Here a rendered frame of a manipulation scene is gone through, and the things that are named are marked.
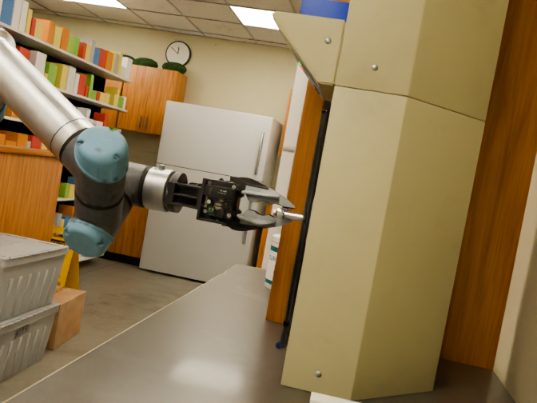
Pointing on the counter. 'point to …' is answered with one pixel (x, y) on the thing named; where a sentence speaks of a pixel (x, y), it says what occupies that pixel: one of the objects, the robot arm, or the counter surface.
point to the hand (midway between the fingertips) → (286, 212)
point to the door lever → (287, 213)
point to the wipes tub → (272, 261)
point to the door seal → (305, 243)
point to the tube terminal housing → (392, 196)
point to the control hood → (314, 45)
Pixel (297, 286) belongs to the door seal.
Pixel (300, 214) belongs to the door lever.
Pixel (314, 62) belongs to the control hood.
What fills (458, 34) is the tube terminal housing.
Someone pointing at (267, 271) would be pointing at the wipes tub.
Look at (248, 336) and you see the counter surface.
